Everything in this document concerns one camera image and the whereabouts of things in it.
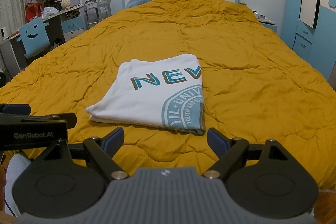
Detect blue smiley chair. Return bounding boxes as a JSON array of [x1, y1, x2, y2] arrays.
[[18, 17, 50, 59]]

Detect grey metal chair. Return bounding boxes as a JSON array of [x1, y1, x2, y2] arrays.
[[84, 0, 112, 28]]

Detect round cream lamp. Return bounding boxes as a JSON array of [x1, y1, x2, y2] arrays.
[[60, 0, 71, 10]]

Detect blue white wardrobe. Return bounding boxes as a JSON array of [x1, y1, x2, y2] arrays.
[[280, 0, 335, 82]]

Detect white printed t-shirt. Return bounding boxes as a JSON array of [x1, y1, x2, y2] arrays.
[[86, 53, 206, 136]]

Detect bedside table with items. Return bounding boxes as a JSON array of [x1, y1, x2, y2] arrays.
[[253, 10, 277, 33]]

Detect mustard yellow quilt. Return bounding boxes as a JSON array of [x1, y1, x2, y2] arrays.
[[1, 0, 335, 190]]

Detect red bag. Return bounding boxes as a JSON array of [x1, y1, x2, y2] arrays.
[[25, 2, 45, 23]]

